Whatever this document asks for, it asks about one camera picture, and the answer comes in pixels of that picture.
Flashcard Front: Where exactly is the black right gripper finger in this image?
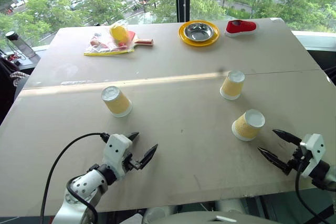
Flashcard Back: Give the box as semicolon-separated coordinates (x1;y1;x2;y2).
272;129;303;146
257;146;292;176

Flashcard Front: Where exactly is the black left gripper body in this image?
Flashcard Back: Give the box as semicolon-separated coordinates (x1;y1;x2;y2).
121;151;144;174

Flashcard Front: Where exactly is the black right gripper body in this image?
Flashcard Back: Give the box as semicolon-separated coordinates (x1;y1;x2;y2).
287;145;312;174

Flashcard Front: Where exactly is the yellow ribbed paper cup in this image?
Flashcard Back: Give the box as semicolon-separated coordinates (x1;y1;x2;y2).
101;86;133;119
231;109;266;142
219;70;246;101

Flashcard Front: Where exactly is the red table tennis paddle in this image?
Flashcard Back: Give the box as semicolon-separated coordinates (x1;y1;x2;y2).
115;30;154;50

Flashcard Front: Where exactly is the clear plastic zip bag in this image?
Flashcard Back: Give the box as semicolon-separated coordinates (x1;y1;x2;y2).
83;19;136;57

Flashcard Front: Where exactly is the yellow round object in bag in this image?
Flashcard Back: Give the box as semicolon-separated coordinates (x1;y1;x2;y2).
109;23;130;44

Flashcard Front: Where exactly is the yellow round plate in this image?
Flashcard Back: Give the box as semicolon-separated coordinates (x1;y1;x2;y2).
178;19;221;47

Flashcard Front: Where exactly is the red canvas shoe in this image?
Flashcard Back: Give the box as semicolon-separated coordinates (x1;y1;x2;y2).
224;19;258;38

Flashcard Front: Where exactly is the stainless steel bowl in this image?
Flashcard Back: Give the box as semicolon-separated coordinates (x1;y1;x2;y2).
183;22;215;43

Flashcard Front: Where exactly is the dark fabric bundle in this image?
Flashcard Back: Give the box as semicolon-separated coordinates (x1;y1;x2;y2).
0;55;30;126

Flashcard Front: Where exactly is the clear bottle with black cap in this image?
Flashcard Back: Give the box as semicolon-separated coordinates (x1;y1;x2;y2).
5;30;38;60

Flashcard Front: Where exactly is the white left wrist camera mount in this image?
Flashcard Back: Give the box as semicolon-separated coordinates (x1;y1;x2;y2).
102;133;133;180

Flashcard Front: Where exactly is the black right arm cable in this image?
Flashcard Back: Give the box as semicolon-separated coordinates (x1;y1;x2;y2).
294;155;327;224

